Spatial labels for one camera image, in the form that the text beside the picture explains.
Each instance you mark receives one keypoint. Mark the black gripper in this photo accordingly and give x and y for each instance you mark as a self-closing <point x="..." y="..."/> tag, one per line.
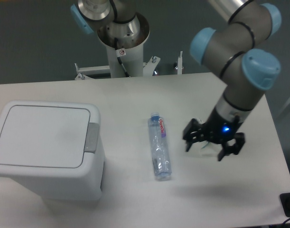
<point x="215" y="130"/>

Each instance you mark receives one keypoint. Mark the white push-lid trash can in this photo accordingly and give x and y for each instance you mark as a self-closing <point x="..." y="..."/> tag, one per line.
<point x="53" y="149"/>

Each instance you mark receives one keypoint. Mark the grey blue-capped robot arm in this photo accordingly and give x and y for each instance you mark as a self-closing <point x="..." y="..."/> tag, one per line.
<point x="231" y="55"/>

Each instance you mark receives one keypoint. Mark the white folded paper carton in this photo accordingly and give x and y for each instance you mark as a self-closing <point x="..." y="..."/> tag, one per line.
<point x="209" y="149"/>

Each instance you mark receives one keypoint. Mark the clear plastic water bottle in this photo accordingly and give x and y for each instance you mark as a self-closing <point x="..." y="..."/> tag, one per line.
<point x="159" y="147"/>

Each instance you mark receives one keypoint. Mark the black device at table edge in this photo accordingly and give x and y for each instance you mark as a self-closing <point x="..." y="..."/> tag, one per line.
<point x="285" y="201"/>

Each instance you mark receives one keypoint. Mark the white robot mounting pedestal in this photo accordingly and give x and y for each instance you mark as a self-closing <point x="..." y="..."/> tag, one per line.
<point x="124" y="45"/>

